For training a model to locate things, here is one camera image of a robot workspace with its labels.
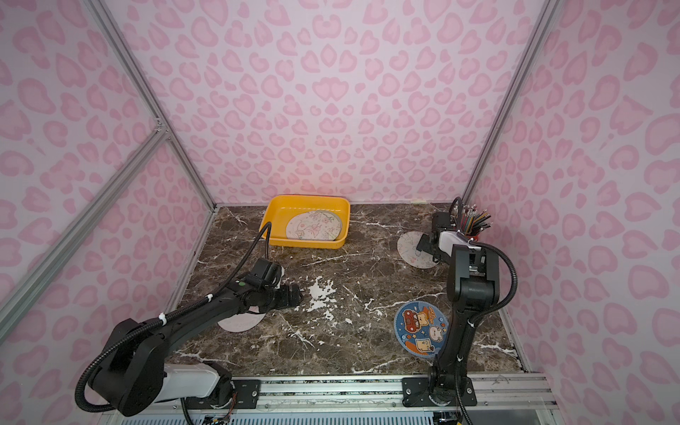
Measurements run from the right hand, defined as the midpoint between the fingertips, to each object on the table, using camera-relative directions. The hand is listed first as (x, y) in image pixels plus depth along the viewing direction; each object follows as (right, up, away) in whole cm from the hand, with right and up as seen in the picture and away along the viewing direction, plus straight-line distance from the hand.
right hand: (436, 249), depth 104 cm
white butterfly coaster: (-11, 0, +1) cm, 11 cm away
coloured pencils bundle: (+10, +11, -9) cm, 17 cm away
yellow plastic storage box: (-64, +16, +14) cm, 68 cm away
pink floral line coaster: (-48, +9, +6) cm, 49 cm away
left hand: (-52, -15, -17) cm, 57 cm away
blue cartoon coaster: (-11, -24, -18) cm, 32 cm away
